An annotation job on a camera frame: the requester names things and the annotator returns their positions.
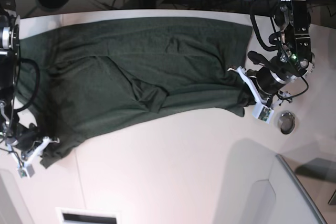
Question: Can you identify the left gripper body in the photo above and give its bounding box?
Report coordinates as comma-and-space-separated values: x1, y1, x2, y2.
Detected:
254, 65, 298, 98

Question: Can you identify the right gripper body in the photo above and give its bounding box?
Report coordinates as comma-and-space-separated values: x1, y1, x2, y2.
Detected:
5, 123, 43, 153

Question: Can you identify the grey tape roll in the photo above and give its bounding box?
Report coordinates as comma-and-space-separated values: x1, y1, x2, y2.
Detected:
277, 111, 296, 135

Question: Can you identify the dark green t-shirt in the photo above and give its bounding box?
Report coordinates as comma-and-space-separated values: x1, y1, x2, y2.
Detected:
20, 17, 253, 168

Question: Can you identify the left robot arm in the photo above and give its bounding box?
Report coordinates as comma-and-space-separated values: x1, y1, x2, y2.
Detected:
228, 0, 315, 123

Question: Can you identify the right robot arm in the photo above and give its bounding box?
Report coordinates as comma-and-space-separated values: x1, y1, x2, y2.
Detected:
1, 0, 59, 178

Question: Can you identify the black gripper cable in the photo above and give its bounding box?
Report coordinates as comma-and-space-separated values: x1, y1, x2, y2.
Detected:
249, 0, 283, 51

